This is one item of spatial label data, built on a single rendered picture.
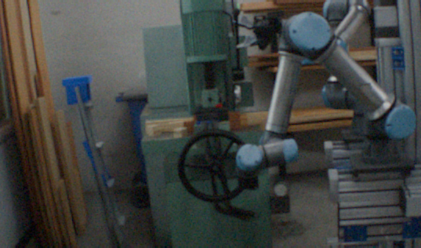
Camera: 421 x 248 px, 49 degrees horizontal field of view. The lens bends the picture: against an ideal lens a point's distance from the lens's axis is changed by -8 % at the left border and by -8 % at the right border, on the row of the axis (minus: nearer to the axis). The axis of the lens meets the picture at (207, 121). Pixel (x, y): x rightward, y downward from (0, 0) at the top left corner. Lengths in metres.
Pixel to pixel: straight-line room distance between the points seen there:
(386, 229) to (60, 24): 3.50
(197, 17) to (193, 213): 0.83
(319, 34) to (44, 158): 2.23
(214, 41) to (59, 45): 2.66
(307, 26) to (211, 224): 1.03
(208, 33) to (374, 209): 0.99
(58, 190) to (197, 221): 1.43
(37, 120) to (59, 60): 1.43
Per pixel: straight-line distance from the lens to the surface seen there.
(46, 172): 3.28
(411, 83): 1.93
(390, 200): 1.81
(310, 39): 1.48
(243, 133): 2.05
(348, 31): 2.10
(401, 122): 1.61
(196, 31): 2.10
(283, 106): 1.64
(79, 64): 4.54
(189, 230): 2.17
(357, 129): 2.26
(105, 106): 4.52
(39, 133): 3.25
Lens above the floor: 1.28
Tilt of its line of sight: 9 degrees down
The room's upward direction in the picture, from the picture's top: 5 degrees counter-clockwise
